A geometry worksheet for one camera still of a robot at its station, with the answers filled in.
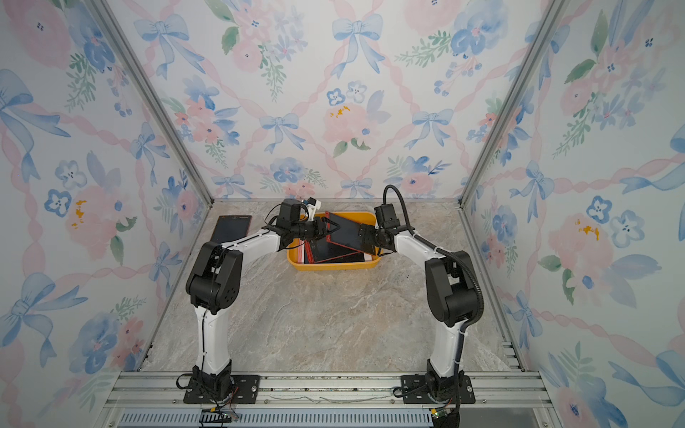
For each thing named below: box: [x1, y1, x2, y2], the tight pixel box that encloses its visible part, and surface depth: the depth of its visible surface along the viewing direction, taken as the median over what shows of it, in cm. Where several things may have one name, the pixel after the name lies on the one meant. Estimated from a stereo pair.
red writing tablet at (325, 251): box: [305, 239, 365, 264], surface depth 102 cm
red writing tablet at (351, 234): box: [324, 211, 377, 256], surface depth 95 cm
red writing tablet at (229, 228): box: [210, 214, 253, 244], surface depth 113 cm
